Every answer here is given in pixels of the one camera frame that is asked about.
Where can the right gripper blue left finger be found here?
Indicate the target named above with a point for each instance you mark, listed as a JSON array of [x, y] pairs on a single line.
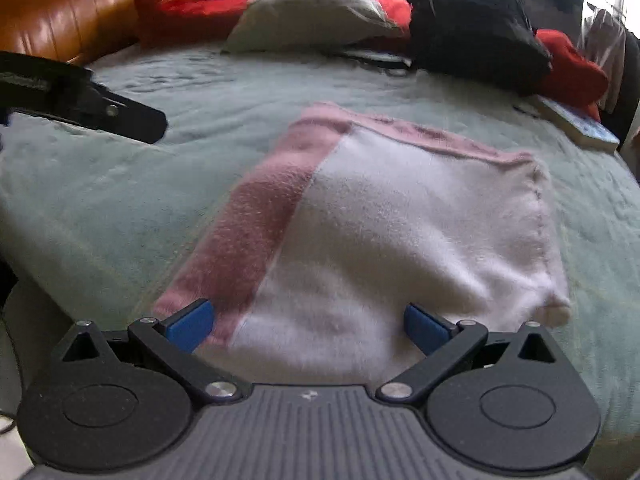
[[167, 347]]

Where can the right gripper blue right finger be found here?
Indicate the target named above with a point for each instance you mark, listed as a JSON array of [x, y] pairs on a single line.
[[448, 349]]

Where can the pink and white sweater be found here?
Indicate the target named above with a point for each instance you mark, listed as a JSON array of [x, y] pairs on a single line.
[[320, 248]]

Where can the hanging clothes on rack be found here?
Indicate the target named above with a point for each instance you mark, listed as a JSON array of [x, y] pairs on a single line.
[[602, 38]]

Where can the wooden headboard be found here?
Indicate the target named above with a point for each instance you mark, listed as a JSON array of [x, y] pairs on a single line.
[[71, 31]]

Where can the green plaid bed blanket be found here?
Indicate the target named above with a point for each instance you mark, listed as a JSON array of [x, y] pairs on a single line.
[[99, 221]]

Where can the red pillow at headboard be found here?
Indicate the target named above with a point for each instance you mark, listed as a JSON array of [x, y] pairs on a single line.
[[168, 23]]

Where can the grey pillow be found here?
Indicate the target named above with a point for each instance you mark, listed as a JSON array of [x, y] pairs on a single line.
[[281, 25]]

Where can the paperback book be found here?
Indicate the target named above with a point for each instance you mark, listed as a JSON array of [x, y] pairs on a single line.
[[582, 130]]

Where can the red quilt behind backpack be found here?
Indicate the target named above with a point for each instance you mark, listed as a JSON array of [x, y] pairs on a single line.
[[573, 81]]

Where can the black backpack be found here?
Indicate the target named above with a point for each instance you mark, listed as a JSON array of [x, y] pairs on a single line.
[[490, 41]]

